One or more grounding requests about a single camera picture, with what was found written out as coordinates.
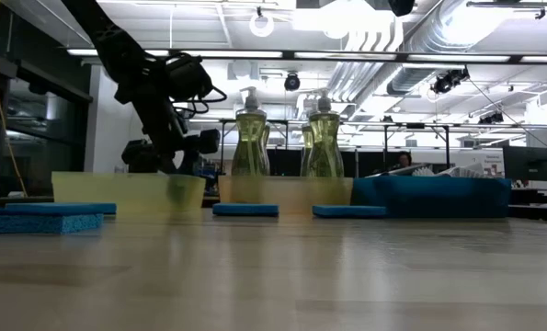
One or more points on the blue kitchen sponge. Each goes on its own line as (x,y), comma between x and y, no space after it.
(38,224)
(71,208)
(349,211)
(245,210)

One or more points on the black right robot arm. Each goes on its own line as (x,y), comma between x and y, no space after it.
(402,5)

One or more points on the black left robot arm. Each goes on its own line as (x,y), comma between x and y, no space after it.
(126,60)

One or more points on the yellow translucent plastic bin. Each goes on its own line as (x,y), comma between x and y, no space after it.
(98,188)

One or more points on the orange translucent plastic bin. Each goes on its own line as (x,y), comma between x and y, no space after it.
(282,193)

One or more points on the black overhead rig beam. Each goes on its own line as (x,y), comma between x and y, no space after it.
(289,54)

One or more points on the round white ceiling lamp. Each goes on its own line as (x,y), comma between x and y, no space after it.
(261,33)

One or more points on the person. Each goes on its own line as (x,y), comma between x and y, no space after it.
(404,159)

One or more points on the teal blue plastic bin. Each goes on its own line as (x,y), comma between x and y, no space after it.
(429,197)

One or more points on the black computer monitor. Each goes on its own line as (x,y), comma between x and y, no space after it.
(529,163)

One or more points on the black ceiling camera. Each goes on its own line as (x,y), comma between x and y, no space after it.
(292,82)

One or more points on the black hanging camera cluster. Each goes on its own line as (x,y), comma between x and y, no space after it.
(450,80)

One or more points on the silver ventilation duct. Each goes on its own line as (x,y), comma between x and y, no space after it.
(438,27)

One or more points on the white wall poster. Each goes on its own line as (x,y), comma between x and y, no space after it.
(493,164)

